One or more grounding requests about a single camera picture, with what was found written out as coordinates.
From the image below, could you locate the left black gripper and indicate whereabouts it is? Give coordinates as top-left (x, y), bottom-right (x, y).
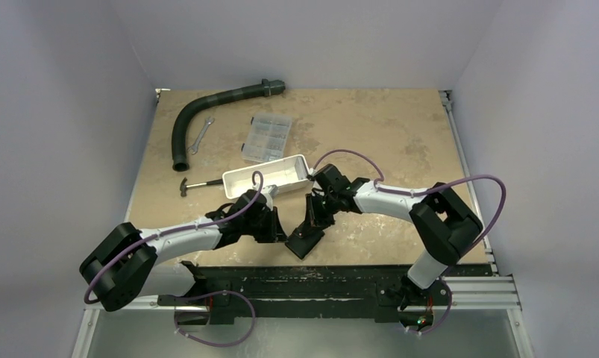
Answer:
top-left (241, 206), bottom-right (286, 242)

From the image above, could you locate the black leather card holder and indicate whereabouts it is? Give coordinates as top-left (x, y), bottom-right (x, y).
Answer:
top-left (285, 235), bottom-right (322, 260)

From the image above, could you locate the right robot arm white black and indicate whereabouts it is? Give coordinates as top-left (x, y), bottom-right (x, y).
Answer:
top-left (286, 164), bottom-right (483, 304)

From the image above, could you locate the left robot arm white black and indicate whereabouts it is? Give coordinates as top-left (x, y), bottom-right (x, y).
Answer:
top-left (79, 189), bottom-right (287, 312)

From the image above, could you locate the white rectangular tray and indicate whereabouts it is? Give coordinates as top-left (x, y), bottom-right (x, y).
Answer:
top-left (222, 154), bottom-right (310, 199)

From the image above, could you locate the clear plastic screw box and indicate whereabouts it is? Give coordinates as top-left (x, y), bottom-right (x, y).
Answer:
top-left (241, 113), bottom-right (293, 163)

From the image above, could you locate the small black hammer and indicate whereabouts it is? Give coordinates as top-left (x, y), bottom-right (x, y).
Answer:
top-left (179, 178), bottom-right (223, 197)

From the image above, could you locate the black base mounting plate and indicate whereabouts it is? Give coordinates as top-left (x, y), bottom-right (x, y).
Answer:
top-left (157, 265), bottom-right (451, 326)

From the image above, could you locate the silver wrench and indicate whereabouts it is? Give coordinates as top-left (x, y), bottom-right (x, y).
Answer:
top-left (188, 117), bottom-right (215, 155)

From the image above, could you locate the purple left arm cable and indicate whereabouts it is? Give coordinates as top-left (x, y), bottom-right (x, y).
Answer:
top-left (84, 171), bottom-right (265, 305)

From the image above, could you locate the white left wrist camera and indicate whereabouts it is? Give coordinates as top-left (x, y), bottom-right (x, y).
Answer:
top-left (260, 185), bottom-right (279, 208)

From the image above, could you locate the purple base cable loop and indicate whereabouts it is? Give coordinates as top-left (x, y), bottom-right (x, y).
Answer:
top-left (173, 289), bottom-right (257, 348)

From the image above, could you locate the black corrugated hose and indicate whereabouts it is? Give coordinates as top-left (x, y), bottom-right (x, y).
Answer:
top-left (171, 78), bottom-right (286, 173)

